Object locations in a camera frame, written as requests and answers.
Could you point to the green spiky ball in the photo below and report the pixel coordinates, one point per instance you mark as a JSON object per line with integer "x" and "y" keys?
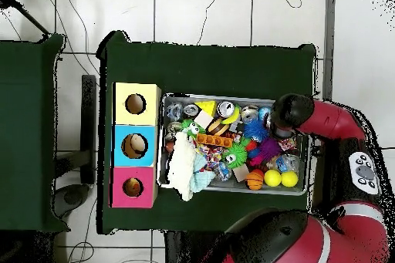
{"x": 234, "y": 155}
{"x": 192, "y": 128}

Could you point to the colourful patterned cloth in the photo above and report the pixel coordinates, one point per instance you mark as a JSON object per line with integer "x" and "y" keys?
{"x": 213, "y": 157}

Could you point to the cream yellow waffle cloth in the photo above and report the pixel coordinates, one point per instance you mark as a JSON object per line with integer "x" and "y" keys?
{"x": 182, "y": 167}

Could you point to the mint green waffle cloth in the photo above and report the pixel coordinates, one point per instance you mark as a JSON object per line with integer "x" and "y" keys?
{"x": 202, "y": 180}

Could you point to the blue fuzzy ball with eyes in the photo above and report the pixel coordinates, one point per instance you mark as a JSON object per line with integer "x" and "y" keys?
{"x": 256, "y": 130}

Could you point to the purple spiky ball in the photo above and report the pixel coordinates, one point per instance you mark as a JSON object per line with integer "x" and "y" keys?
{"x": 266, "y": 151}

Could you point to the yellow plush duck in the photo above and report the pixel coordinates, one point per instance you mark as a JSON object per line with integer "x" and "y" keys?
{"x": 133, "y": 187}

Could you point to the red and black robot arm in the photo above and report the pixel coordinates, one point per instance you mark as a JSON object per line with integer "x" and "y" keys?
{"x": 327, "y": 121}

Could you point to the wooden box with three holes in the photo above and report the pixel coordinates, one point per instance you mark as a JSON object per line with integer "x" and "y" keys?
{"x": 137, "y": 124}

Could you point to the wooden cube block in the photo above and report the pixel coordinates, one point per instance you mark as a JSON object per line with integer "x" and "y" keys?
{"x": 241, "y": 172}
{"x": 203, "y": 119}

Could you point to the small orange plastic block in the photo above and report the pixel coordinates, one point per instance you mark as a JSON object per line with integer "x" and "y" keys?
{"x": 215, "y": 140}

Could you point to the silver metal can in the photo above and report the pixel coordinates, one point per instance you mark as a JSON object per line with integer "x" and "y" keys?
{"x": 191, "y": 110}
{"x": 226, "y": 109}

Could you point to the yellow plastic block toy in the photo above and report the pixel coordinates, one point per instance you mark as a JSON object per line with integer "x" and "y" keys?
{"x": 205, "y": 107}

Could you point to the yellow toy banana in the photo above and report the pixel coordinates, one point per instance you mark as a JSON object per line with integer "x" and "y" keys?
{"x": 233, "y": 117}

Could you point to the dark green table cloth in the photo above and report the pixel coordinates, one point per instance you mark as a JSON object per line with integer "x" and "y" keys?
{"x": 31, "y": 90}
{"x": 210, "y": 65}

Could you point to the small orange basketball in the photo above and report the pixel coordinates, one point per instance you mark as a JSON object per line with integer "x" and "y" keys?
{"x": 255, "y": 181}

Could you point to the yellow ball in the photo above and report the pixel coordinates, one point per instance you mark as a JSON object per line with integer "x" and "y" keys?
{"x": 273, "y": 178}
{"x": 289, "y": 178}

